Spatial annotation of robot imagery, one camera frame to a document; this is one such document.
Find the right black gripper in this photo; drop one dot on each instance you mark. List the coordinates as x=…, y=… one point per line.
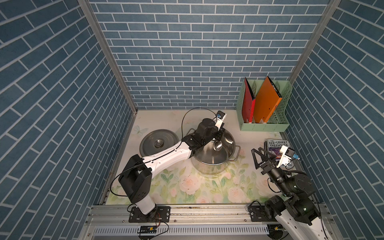
x=267, y=165

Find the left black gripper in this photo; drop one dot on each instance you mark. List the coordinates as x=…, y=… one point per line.
x=221, y=132

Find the stainless steel pot lid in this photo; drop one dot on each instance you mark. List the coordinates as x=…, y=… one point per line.
x=157, y=141

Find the steel ladle black handle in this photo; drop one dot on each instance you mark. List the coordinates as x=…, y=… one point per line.
x=217, y=145

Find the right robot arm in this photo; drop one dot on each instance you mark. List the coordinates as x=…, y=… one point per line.
x=292, y=206

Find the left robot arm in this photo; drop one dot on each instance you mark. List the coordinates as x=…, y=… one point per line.
x=137, y=175

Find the treehouse paperback book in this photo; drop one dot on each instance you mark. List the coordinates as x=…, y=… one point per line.
x=274, y=146

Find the green plastic file rack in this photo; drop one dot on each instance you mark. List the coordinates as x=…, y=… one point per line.
x=278, y=121

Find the red folder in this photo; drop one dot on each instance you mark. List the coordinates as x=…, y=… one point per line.
x=248, y=103

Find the orange folder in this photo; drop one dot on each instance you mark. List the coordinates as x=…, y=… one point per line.
x=266, y=101

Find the small black circuit board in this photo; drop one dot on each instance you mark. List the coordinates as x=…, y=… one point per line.
x=151, y=230

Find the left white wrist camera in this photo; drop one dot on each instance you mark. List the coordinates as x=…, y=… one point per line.
x=220, y=117

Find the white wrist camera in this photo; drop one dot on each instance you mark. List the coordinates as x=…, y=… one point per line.
x=288, y=155
x=220, y=117

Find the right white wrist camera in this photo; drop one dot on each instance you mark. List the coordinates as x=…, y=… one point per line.
x=288, y=155

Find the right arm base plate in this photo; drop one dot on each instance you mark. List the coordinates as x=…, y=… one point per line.
x=257, y=214

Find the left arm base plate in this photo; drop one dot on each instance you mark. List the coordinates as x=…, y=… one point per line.
x=161, y=214

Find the aluminium front rail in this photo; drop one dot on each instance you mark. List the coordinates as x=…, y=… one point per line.
x=191, y=222

